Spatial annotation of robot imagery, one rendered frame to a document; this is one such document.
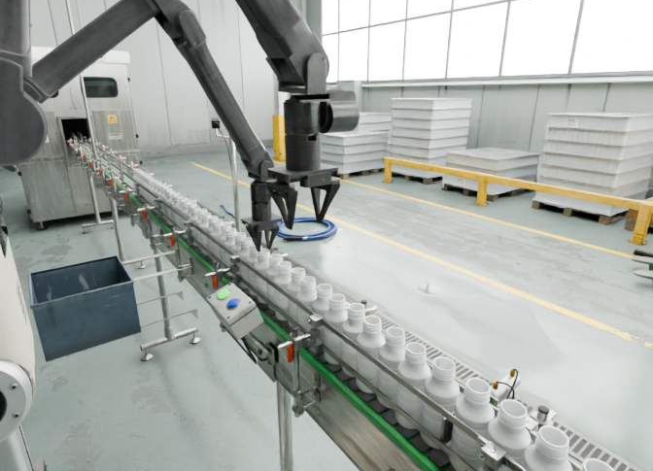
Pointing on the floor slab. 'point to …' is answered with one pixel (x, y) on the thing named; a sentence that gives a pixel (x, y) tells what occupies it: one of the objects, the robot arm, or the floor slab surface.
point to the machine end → (120, 111)
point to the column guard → (278, 138)
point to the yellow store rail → (536, 190)
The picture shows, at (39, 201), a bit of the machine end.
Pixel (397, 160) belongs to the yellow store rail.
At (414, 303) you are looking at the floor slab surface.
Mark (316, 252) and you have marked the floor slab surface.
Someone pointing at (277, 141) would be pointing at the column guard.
